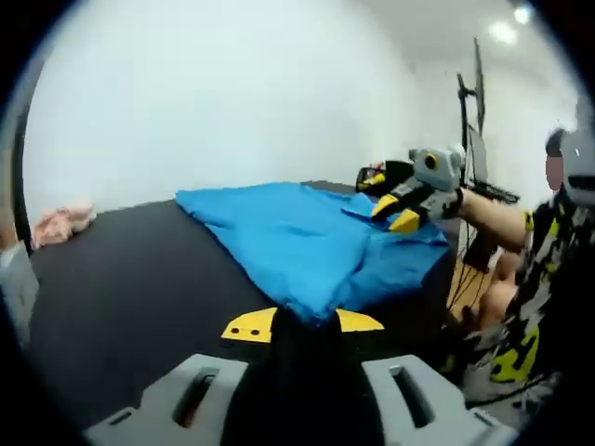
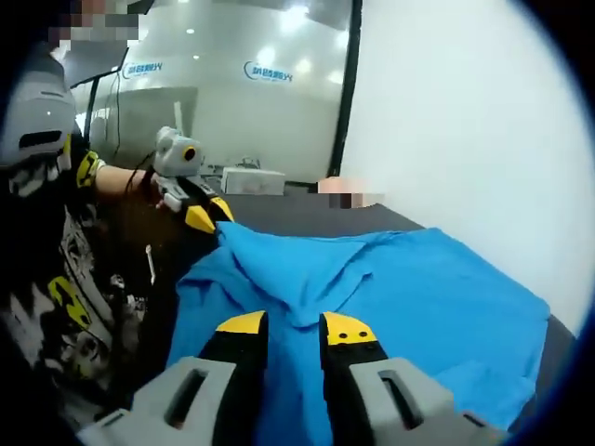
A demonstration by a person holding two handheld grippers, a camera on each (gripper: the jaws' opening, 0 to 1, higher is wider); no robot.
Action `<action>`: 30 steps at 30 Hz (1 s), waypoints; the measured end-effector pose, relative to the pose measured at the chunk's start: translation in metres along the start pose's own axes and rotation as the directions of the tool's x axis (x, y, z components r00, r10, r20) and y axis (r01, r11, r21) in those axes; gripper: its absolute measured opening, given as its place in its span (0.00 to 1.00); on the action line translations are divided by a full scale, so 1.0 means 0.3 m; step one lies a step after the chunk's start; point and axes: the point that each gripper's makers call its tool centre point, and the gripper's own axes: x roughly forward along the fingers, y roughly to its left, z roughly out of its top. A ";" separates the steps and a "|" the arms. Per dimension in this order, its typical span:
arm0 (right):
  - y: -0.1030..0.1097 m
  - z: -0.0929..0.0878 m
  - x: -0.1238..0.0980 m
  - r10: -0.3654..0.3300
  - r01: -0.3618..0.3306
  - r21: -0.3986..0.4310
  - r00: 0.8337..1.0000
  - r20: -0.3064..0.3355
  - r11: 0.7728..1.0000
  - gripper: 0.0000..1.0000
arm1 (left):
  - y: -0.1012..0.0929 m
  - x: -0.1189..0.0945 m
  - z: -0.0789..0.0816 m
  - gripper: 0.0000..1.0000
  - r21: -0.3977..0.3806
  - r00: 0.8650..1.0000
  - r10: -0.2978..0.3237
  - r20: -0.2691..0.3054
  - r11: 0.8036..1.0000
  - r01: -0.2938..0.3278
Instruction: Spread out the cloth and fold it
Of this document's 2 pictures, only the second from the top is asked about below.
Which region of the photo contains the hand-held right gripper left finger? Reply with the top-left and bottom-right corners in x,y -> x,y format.
75,309 -> 271,446

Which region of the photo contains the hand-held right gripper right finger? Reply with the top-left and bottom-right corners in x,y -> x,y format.
318,310 -> 509,446

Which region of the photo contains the blue cloth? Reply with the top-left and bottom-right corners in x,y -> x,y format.
165,219 -> 553,446

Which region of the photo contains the white box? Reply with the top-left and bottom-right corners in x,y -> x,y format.
221,166 -> 286,196

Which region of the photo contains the blue logo sticker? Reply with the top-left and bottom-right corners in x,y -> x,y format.
120,59 -> 165,81
243,59 -> 295,85

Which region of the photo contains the grey worn device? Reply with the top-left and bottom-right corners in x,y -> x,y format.
0,54 -> 79,169

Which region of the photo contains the person in patterned shirt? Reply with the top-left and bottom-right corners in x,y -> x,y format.
0,134 -> 219,431

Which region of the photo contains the black cable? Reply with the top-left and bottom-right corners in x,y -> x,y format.
124,148 -> 158,197

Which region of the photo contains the glass partition black frame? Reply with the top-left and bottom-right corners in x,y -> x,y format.
69,0 -> 364,188

